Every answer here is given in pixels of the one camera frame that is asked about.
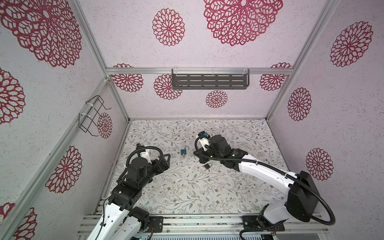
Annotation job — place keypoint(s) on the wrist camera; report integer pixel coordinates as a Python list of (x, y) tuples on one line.
[(143, 153), (203, 139)]

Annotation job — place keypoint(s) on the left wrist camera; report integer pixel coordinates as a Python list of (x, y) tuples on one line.
[(143, 153)]

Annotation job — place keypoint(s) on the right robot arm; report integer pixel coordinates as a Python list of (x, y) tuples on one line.
[(301, 196)]

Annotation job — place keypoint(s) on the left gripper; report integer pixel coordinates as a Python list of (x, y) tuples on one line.
[(165, 165)]

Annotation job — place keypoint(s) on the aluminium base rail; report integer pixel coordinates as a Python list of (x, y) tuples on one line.
[(228, 224)]

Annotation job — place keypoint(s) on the black wire wall rack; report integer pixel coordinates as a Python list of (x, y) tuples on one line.
[(96, 121)]

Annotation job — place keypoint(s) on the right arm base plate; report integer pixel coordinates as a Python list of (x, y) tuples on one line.
[(255, 223)]

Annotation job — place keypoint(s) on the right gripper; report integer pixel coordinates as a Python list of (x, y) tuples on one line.
[(201, 155)]

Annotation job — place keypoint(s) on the dark metal wall shelf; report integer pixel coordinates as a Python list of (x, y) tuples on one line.
[(212, 81)]

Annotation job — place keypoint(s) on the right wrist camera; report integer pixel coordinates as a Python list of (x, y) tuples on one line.
[(203, 139)]

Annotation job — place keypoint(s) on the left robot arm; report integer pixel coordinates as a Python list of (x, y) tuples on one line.
[(121, 219)]

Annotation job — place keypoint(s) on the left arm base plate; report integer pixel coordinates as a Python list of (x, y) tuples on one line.
[(155, 224)]

